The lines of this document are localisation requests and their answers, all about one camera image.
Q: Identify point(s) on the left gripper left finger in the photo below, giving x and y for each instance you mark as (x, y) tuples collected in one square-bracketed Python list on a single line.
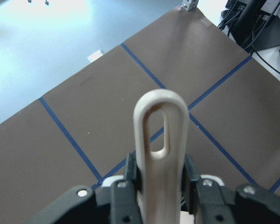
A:
[(114, 204)]

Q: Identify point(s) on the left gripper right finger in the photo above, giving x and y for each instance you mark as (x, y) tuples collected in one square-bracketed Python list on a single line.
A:
[(211, 202)]

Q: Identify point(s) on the beige dustpan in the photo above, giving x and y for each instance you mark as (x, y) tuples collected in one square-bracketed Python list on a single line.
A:
[(159, 197)]

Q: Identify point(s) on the black laptop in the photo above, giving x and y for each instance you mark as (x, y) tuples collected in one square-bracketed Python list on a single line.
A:
[(257, 24)]

